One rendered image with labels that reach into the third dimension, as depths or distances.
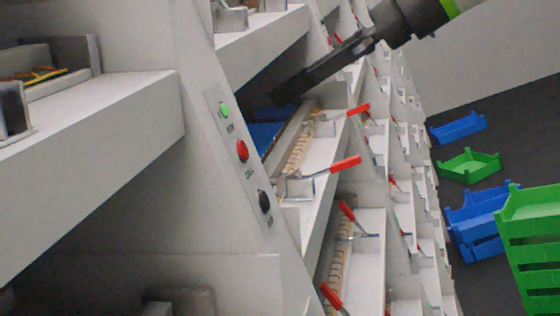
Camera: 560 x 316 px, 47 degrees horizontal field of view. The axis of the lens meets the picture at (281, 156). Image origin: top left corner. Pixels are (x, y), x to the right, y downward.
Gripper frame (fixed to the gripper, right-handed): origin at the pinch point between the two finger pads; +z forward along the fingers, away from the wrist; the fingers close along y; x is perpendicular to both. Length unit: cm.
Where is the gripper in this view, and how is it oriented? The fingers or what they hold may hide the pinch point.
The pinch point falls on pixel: (292, 88)
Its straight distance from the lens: 105.8
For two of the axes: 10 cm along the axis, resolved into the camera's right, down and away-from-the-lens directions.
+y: -1.5, 2.8, -9.5
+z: -8.1, 5.1, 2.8
